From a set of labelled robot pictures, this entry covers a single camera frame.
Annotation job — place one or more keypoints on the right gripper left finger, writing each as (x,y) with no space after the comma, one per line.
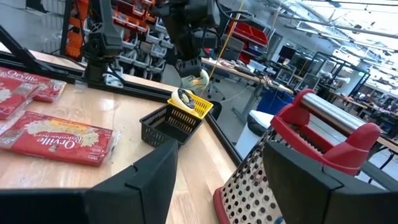
(146,193)

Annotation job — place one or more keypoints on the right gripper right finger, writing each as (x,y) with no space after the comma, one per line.
(298,186)

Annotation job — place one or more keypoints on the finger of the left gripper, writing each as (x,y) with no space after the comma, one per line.
(189,68)

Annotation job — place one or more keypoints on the green print tape roll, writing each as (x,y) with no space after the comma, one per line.
(197,84)

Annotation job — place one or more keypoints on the black print tape roll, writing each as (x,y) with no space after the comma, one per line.
(178,99)

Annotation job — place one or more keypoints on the red popcorn bag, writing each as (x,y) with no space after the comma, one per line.
(56,140)
(15,102)
(46,87)

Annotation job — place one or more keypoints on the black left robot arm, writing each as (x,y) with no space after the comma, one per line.
(104,37)

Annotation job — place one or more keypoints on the yellow plastic basket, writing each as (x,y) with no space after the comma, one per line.
(202,107)

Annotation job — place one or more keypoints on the red metal box grater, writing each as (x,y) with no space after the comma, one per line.
(248,193)

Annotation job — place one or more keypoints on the red storage bins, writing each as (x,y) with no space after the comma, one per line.
(248,32)

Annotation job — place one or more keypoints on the cluttered workbench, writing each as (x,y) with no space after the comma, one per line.
(248,76)

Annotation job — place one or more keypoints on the black plastic basket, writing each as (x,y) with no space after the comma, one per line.
(161,124)

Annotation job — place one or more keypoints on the blue bin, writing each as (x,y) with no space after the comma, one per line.
(273,101)

